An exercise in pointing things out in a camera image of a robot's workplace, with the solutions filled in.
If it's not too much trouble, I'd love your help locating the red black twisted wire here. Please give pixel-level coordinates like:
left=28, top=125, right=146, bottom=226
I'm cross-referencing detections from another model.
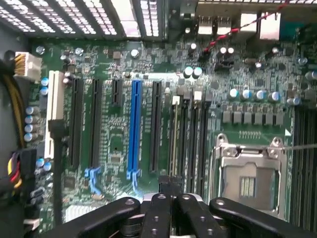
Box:
left=202, top=0, right=291, bottom=55

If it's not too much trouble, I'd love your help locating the dark RAM slot bank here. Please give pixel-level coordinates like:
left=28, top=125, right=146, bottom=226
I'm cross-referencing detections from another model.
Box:
left=291, top=105, right=317, bottom=220

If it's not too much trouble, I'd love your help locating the black connector with coloured wires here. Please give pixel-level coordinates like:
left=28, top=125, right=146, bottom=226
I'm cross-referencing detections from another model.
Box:
left=6, top=148, right=38, bottom=190

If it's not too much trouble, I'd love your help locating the short black expansion slot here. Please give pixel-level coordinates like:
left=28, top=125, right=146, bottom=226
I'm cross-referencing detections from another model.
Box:
left=111, top=79, right=123, bottom=107

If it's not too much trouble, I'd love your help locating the white PCI expansion slot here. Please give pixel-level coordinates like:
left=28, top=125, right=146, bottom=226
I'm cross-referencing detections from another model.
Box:
left=44, top=70, right=66, bottom=160

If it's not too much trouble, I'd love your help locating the grey perforated PC case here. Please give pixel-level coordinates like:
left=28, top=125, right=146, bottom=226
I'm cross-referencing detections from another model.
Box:
left=0, top=0, right=317, bottom=238

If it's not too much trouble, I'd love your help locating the silver USB port block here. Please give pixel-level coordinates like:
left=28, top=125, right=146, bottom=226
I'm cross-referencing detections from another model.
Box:
left=197, top=14, right=233, bottom=36

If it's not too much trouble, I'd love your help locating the silver CPU socket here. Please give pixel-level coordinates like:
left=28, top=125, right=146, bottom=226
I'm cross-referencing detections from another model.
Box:
left=212, top=133, right=288, bottom=220

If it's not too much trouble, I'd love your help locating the blue slot retention clip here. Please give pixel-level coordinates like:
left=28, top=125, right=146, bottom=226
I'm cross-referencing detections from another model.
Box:
left=84, top=166, right=102, bottom=194

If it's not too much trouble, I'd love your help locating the green motherboard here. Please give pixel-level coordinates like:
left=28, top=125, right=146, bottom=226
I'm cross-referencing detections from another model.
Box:
left=24, top=9, right=317, bottom=224

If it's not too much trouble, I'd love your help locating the long black expansion slot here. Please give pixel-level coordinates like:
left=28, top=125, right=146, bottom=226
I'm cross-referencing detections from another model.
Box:
left=88, top=78, right=103, bottom=170
left=149, top=81, right=163, bottom=174
left=68, top=76, right=84, bottom=169

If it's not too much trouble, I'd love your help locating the thin metal locking lever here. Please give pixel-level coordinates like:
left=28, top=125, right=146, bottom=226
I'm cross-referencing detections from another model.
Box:
left=267, top=143, right=317, bottom=152

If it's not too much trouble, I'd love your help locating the silver network port block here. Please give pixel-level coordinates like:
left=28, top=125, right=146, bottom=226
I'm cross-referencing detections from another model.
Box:
left=239, top=11, right=282, bottom=41

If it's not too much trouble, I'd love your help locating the blue expansion slot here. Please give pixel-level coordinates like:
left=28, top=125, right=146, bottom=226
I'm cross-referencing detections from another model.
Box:
left=126, top=79, right=144, bottom=194

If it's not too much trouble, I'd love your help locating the yellow black wire bundle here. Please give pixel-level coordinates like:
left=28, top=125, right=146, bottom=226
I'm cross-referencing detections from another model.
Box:
left=0, top=59, right=26, bottom=148

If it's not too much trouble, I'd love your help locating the white power connector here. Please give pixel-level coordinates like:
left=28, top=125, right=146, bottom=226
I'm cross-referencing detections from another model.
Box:
left=13, top=51, right=42, bottom=83

